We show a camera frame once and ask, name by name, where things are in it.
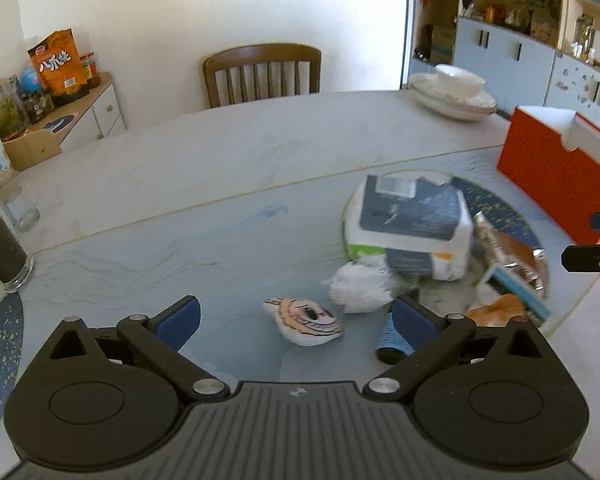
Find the small printed cardboard box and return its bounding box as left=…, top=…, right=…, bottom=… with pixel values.
left=430, top=25, right=457, bottom=64

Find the empty clear glass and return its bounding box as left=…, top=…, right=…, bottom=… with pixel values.
left=2, top=181, right=41, bottom=234

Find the stack of white plates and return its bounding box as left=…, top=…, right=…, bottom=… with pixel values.
left=407, top=72, right=499, bottom=122

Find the white bowl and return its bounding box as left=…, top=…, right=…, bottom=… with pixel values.
left=434, top=64, right=487, bottom=99

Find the white crumpled plastic bag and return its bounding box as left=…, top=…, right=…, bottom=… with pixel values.
left=328, top=255, right=407, bottom=315

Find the wooden tray box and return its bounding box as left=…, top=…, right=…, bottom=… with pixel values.
left=2, top=126, right=64, bottom=172

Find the navy white tissue pack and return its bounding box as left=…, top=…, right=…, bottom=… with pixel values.
left=344, top=172, right=474, bottom=282

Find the glass with dark contents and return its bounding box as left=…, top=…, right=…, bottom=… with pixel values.
left=0, top=175, right=35, bottom=294

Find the blue speckled round mat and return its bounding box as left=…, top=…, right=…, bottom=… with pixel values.
left=0, top=290, right=26, bottom=442
left=342, top=172, right=552, bottom=333

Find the orange snack packet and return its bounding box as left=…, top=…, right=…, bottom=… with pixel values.
left=466, top=294, right=527, bottom=329

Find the tall cabinet unit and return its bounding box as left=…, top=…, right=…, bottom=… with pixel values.
left=407, top=0, right=600, bottom=142

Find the green white packet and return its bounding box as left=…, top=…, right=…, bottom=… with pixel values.
left=346, top=241, right=387, bottom=262

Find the low side cabinet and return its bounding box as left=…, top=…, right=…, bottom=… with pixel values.
left=42, top=72, right=128, bottom=152

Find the dark glass jar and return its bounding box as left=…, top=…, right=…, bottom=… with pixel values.
left=20, top=89, right=56, bottom=122

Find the green glass jar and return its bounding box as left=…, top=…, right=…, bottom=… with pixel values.
left=0, top=77, right=31, bottom=142

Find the white marble desktop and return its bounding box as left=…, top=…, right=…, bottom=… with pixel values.
left=0, top=87, right=600, bottom=480

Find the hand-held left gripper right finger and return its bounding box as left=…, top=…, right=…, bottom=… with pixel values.
left=362, top=295, right=563, bottom=404

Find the large orange snack bag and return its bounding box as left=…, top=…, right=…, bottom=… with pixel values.
left=27, top=28, right=91, bottom=99

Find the blue thread spool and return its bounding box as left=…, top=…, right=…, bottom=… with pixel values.
left=375, top=312, right=417, bottom=366

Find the orange cardboard box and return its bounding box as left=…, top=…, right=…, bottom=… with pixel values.
left=496, top=105, right=600, bottom=247

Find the red lidded jar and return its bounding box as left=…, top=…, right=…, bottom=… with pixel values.
left=80, top=52, right=102, bottom=89

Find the silver foil snack packet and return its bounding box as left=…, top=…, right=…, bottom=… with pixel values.
left=474, top=211, right=549, bottom=292

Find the round glass turntable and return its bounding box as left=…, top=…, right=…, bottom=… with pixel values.
left=22, top=144, right=600, bottom=401

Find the slatted wooden chair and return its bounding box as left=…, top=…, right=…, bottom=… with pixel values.
left=202, top=43, right=323, bottom=109

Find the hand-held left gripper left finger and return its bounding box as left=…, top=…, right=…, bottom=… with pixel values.
left=24, top=295, right=232, bottom=404

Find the cartoon face plush toy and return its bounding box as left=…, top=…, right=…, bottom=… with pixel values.
left=263, top=297, right=345, bottom=349

